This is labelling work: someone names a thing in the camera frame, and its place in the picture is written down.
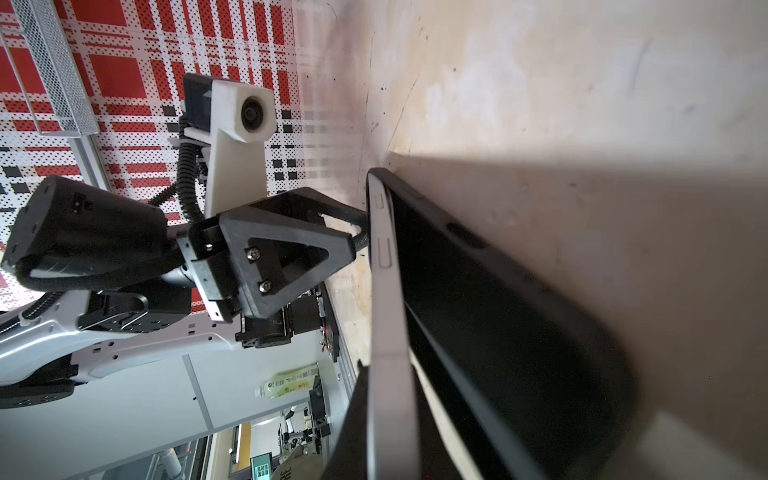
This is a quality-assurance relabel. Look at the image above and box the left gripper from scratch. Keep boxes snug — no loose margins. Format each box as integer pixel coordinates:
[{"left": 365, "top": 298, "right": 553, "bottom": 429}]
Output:
[{"left": 175, "top": 187, "right": 368, "bottom": 324}]

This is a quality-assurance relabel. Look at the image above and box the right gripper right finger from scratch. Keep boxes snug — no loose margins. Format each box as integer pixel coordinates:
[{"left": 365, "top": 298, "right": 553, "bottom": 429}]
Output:
[{"left": 409, "top": 350, "right": 462, "bottom": 479}]

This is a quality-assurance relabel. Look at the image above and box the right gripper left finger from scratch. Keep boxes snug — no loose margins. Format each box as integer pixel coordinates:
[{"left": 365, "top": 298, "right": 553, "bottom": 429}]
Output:
[{"left": 321, "top": 362, "right": 369, "bottom": 480}]

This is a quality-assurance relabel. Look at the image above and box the black textured phone case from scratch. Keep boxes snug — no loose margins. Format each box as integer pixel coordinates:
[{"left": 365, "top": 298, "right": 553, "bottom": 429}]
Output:
[{"left": 367, "top": 173, "right": 420, "bottom": 479}]

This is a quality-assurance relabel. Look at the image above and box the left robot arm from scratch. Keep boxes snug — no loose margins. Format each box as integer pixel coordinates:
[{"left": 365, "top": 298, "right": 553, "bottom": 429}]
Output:
[{"left": 1, "top": 176, "right": 368, "bottom": 409}]

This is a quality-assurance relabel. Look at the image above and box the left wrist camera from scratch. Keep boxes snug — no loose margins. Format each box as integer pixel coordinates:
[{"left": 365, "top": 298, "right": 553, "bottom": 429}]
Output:
[{"left": 183, "top": 73, "right": 277, "bottom": 218}]

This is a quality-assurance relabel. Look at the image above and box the white wire mesh basket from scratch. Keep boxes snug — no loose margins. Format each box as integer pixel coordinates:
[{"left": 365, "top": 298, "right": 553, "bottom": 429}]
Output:
[{"left": 1, "top": 0, "right": 99, "bottom": 146}]

